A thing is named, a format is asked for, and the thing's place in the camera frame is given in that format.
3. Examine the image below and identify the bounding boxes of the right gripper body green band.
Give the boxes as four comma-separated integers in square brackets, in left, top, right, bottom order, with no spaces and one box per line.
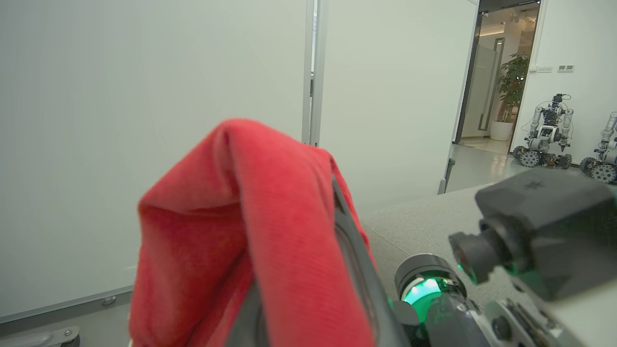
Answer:
[389,254,586,347]

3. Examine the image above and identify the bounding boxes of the glass door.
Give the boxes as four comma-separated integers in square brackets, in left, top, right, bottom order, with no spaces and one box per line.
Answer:
[475,38,505,132]

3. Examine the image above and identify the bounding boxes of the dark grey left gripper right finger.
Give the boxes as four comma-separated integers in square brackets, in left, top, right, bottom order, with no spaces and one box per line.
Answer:
[332,176,411,347]

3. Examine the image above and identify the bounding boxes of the white partition panel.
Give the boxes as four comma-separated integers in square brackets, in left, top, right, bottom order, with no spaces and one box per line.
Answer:
[0,0,315,324]
[311,0,479,213]

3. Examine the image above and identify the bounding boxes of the red and white garment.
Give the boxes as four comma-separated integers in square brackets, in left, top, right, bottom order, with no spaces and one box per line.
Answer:
[128,119,377,347]

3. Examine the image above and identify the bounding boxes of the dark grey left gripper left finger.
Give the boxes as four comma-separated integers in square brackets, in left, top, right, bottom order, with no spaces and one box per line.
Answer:
[226,282,271,347]

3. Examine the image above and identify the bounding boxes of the green potted plant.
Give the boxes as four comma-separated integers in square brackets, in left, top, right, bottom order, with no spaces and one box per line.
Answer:
[496,52,530,122]

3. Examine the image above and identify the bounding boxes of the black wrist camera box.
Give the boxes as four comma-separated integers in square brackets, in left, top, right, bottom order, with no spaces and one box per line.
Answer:
[448,169,617,302]

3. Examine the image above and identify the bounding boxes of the grey partition foot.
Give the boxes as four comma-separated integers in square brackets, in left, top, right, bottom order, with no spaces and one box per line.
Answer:
[438,158,456,195]

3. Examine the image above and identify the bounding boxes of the grey wheeled robot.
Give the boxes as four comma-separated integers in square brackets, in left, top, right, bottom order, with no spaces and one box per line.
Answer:
[512,93,575,170]
[579,112,617,185]

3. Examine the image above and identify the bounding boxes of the grey fabric ottoman seat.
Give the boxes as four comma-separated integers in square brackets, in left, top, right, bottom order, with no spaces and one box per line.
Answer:
[359,182,550,309]

